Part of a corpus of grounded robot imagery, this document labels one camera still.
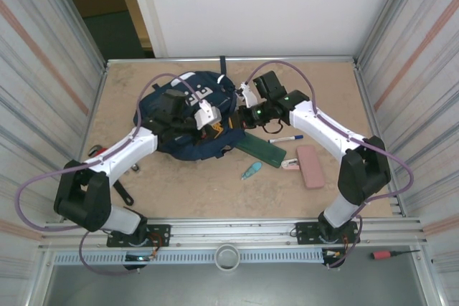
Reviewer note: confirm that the navy blue student backpack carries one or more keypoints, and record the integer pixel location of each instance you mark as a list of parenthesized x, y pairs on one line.
[(201, 148)]

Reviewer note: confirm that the blue and white marker pen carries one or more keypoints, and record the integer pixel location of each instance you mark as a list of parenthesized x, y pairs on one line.
[(287, 138)]

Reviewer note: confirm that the green pencil case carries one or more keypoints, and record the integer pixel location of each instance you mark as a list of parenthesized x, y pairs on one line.
[(265, 150)]

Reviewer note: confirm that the teal correction tape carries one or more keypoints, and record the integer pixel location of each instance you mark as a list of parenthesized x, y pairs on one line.
[(252, 170)]

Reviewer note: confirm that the small pink and white stapler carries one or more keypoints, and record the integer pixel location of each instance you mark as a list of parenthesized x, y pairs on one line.
[(290, 164)]

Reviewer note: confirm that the pink pencil case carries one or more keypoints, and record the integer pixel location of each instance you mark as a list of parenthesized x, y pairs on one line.
[(310, 168)]

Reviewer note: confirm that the white round pipe fitting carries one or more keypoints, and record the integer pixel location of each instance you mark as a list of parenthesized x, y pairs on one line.
[(216, 256)]

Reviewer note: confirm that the small circuit board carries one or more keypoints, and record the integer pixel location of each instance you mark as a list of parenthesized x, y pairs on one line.
[(138, 258), (333, 254)]

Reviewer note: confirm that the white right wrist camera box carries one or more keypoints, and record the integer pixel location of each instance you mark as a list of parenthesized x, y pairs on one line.
[(248, 95)]

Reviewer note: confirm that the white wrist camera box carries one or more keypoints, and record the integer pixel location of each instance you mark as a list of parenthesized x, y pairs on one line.
[(248, 95), (208, 114)]

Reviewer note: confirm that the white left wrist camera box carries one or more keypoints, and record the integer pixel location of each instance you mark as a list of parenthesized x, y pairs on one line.
[(208, 114)]

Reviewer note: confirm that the aluminium table edge rail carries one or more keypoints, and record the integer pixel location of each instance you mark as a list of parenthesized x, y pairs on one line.
[(287, 58)]

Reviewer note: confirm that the aluminium mounting rail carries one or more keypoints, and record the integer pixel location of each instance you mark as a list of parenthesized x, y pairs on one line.
[(233, 229)]

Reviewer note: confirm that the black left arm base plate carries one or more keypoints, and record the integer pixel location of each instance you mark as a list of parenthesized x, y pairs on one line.
[(161, 230)]

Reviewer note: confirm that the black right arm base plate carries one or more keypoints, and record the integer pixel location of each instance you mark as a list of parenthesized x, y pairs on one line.
[(305, 234)]

